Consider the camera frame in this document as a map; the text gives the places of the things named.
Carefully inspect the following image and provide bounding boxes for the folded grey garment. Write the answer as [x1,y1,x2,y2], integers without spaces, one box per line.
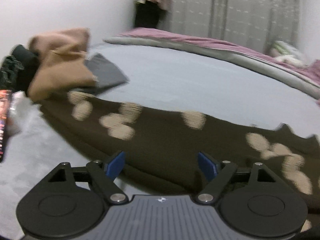
[73,53,129,95]

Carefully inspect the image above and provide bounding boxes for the hanging pink black clothes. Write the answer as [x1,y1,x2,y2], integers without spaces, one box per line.
[133,0,170,28]

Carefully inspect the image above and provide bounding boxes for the pink grey duvet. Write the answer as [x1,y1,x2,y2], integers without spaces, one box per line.
[103,28,319,100]

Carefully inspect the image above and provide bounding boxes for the dark brown patterned sweater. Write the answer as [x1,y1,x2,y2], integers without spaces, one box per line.
[38,89,320,233]

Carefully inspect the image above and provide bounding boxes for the white plush toy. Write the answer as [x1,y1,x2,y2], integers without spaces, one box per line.
[274,55,305,68]

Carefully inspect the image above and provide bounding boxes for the tan brown garment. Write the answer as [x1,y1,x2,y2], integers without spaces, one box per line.
[27,47,97,102]

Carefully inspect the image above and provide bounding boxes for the black garment pile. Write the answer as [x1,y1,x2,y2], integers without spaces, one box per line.
[1,44,40,97]

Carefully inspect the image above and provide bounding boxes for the grey dotted curtain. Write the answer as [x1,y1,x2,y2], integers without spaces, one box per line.
[159,0,300,53]

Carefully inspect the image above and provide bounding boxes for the light blue bed sheet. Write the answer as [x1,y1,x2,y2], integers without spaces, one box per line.
[1,43,319,239]

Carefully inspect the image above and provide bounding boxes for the grey white small pillow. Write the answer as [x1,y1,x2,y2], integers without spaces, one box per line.
[268,41,305,61]

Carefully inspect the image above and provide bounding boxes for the white packet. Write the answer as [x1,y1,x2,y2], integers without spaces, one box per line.
[7,92,32,136]

